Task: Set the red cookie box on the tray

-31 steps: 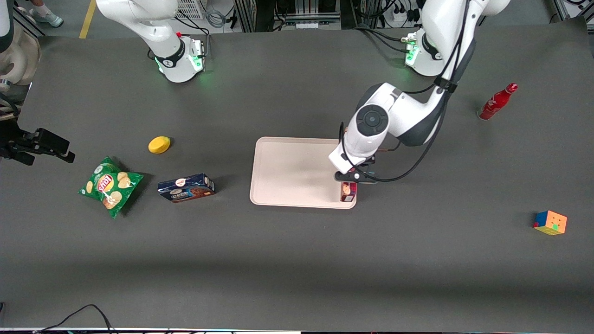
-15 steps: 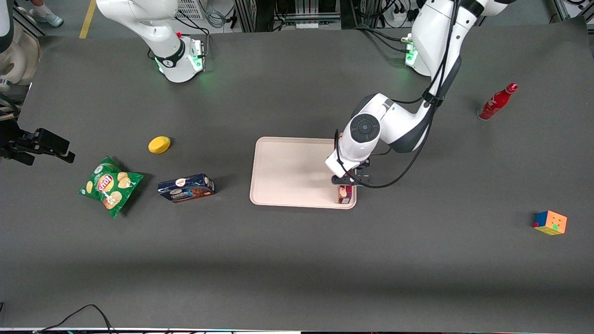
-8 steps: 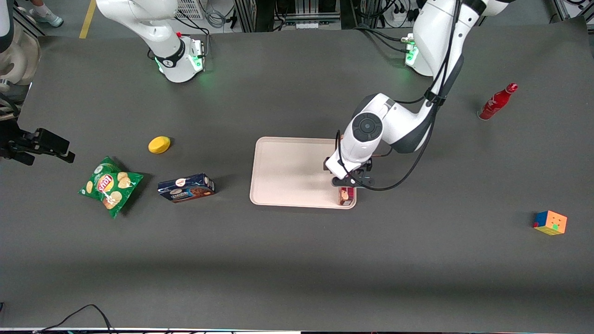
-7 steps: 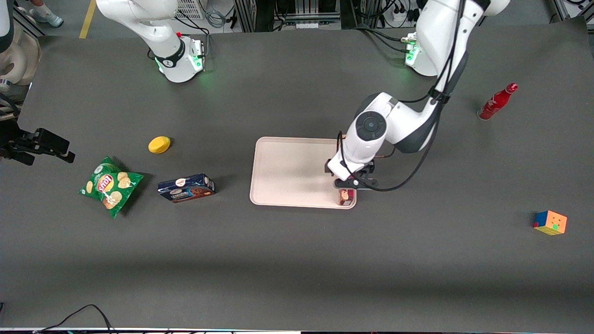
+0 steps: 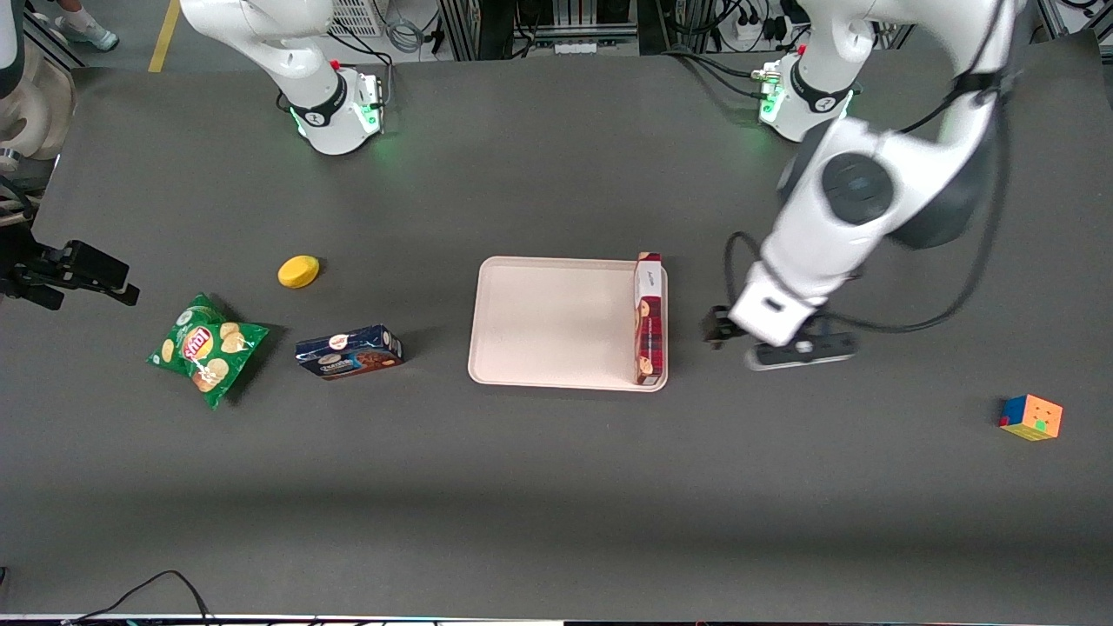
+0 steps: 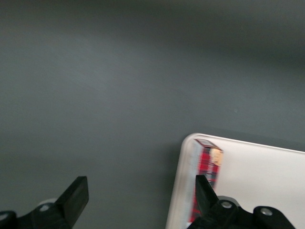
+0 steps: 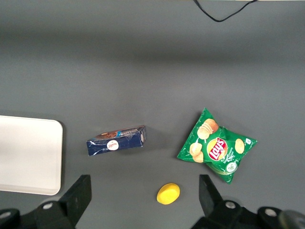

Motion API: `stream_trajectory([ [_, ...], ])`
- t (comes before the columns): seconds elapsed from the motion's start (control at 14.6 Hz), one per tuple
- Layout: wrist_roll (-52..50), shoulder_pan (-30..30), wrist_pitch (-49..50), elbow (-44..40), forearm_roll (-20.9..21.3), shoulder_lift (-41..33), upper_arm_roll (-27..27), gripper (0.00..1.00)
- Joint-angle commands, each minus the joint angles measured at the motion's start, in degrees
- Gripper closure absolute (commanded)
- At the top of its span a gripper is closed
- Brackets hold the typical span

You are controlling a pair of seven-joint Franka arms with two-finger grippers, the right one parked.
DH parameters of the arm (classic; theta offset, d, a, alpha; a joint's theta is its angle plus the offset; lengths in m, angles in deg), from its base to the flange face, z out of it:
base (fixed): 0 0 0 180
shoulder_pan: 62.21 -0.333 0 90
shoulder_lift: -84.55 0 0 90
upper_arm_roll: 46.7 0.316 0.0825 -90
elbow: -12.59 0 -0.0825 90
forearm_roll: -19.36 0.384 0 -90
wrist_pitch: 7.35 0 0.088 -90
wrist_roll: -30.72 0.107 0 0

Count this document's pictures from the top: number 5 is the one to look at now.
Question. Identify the green chips bag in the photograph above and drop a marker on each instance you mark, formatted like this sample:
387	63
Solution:
204	348

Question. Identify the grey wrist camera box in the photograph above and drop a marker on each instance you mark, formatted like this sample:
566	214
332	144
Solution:
800	352

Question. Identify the yellow lemon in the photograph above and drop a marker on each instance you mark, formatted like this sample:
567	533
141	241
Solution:
298	271

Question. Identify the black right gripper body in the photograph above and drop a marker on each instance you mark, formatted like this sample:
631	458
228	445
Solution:
36	269

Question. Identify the dark blue cookie box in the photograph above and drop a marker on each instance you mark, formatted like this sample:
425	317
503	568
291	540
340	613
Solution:
348	355

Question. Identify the colourful puzzle cube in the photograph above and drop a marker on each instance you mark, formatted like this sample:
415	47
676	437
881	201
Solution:
1033	417

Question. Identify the cream plastic tray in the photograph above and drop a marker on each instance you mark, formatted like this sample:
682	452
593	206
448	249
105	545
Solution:
556	322

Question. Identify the grey sneaker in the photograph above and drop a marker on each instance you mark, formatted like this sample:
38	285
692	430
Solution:
87	33

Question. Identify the red plaid cookie box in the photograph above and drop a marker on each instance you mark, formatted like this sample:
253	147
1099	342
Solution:
649	322

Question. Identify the white power strip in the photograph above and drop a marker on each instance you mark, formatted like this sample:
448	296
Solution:
576	47

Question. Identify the white perforated basket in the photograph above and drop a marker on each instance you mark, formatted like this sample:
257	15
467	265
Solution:
356	16

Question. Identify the aluminium equipment rack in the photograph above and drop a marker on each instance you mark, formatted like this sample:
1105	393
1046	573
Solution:
539	22

